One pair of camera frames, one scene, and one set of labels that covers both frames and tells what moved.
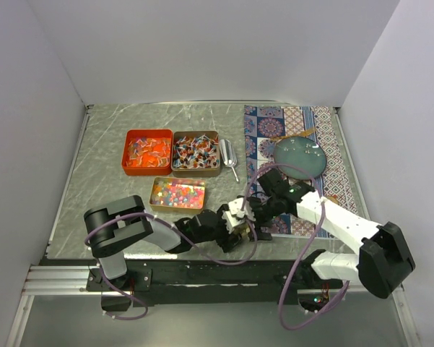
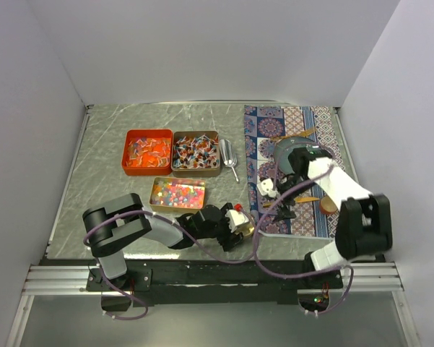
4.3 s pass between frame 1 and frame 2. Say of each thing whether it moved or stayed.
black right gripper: moved
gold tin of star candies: stayed
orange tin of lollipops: stayed
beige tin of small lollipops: stayed
